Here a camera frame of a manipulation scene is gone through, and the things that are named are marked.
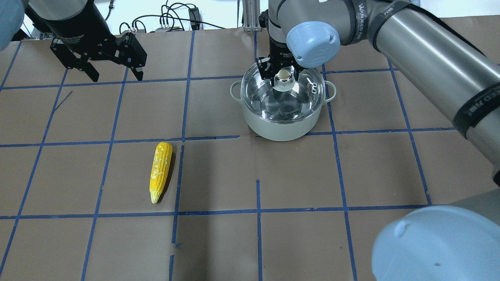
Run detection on glass pot lid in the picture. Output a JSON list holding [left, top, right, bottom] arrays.
[[240, 64, 330, 124]]

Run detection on pale green cooking pot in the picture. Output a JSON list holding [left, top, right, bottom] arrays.
[[230, 64, 336, 142]]

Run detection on yellow corn cob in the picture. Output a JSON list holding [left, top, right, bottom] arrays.
[[149, 142, 173, 203]]

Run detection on brown paper table cover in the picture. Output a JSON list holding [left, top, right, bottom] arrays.
[[0, 28, 497, 281]]

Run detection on aluminium frame post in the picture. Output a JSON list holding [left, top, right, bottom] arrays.
[[242, 0, 261, 32]]

